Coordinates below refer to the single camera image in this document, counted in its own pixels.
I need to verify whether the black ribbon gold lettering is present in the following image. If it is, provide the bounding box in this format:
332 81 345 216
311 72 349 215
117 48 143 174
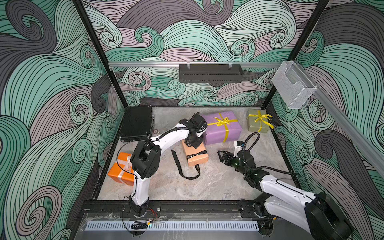
170 149 209 181

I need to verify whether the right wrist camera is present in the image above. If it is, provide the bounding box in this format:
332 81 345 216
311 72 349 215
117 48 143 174
234 141 244 153

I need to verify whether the black case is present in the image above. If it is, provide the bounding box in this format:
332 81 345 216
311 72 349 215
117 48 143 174
119 106 154 142

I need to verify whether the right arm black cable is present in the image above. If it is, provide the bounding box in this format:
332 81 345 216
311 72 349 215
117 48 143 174
241 131 301 181

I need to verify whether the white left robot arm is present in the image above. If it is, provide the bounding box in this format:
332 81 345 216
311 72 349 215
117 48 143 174
129 113 208 217

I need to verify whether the aluminium rail back wall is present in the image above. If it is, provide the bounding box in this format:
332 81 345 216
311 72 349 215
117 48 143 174
108 61 281 69

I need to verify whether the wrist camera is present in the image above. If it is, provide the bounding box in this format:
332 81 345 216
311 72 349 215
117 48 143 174
190 112 208 131
234 141 244 153

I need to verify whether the black frame post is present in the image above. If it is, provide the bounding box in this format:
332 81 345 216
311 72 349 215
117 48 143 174
262 1 329 116
73 0 128 109

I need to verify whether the yellow ribbon on green box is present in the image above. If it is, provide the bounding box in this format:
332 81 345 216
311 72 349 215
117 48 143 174
248 109 275 130

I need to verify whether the purple gift box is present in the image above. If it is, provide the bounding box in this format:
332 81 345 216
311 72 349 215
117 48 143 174
201 110 243 146

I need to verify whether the black perforated wall tray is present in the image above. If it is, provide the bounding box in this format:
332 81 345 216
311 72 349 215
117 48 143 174
179 65 244 87

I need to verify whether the aluminium rail right wall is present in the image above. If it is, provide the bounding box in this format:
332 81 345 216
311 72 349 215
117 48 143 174
294 62 384 176

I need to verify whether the orange gift box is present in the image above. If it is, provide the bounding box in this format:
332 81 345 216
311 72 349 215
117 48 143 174
108 152 135 186

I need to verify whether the black frame post left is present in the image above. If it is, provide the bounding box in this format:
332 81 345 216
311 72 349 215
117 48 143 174
73 0 128 109

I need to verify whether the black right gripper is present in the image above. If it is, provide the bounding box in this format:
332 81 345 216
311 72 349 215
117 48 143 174
217 149 248 177

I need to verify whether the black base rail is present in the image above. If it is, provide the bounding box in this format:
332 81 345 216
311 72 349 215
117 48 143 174
81 200 260 220

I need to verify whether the white slotted cable duct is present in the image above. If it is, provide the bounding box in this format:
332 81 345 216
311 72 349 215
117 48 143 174
84 220 259 232

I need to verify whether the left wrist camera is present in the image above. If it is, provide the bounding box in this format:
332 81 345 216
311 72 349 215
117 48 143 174
190 112 208 131

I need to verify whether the peach gift box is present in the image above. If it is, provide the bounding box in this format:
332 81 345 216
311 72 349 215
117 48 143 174
182 140 209 167

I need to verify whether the aluminium rail wall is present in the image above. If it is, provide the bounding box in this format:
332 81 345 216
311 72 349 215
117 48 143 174
294 62 384 176
108 61 281 69

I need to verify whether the clear acrylic wall holder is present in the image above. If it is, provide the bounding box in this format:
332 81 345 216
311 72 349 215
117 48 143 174
272 61 317 110

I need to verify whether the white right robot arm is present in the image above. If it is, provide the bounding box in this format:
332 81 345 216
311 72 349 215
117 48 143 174
218 151 354 240

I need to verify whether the black frame post right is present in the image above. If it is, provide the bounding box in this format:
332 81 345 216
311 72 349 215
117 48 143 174
262 1 329 116

